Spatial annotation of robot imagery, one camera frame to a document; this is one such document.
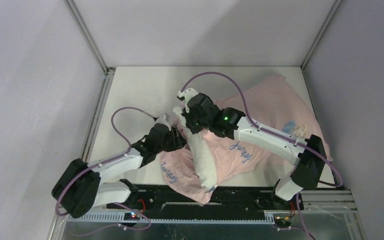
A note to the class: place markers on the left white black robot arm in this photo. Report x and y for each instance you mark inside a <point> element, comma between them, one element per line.
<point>84,186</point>

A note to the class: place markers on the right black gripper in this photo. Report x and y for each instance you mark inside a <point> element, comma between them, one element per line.
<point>193,129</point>

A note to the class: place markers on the white pillow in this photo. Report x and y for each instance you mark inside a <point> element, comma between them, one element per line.
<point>203,159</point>

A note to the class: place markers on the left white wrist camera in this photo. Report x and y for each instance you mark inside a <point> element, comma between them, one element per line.
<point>164,120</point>

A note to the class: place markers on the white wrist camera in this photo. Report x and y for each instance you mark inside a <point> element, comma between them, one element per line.
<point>164,120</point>
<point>185,96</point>

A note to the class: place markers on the pink and blue pillowcase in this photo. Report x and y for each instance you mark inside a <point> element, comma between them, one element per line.
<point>272,102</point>

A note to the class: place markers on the left aluminium frame post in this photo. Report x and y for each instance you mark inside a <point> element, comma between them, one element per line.
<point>87,35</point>

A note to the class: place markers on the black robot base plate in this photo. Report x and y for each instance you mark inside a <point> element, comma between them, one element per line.
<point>225,203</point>

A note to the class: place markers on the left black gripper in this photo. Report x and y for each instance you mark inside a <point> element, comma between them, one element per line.
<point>177,142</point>

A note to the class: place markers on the right aluminium frame post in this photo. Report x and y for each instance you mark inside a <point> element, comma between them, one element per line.
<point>329,18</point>

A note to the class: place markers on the aluminium frame post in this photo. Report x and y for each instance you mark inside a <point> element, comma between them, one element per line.
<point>87,35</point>
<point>329,18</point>

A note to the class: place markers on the grey slotted cable duct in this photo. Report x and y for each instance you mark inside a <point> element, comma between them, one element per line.
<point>121,217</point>

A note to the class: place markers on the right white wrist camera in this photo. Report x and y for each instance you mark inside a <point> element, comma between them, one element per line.
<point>185,96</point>

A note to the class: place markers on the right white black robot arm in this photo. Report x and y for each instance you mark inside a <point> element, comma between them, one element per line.
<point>307,155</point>

